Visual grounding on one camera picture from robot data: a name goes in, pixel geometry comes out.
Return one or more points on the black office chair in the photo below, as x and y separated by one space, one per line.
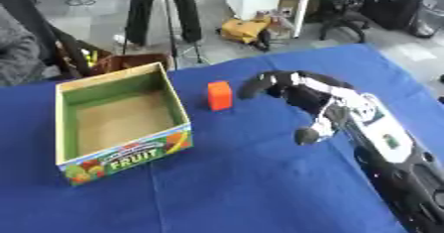
346 9

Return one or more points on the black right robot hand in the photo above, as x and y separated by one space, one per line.
300 91

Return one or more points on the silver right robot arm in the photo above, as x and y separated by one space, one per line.
393 151

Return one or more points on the black tripod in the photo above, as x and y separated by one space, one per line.
173 45

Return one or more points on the grey waste bin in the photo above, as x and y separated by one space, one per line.
429 17

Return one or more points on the orange rectangular block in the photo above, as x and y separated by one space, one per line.
219 95

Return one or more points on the white cabinet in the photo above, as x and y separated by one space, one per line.
266 2

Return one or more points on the brown cardboard box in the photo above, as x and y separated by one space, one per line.
124 61

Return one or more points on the person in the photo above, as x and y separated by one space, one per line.
20 45
163 9

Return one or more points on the cardboard box with green inside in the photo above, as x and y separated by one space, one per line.
121 124

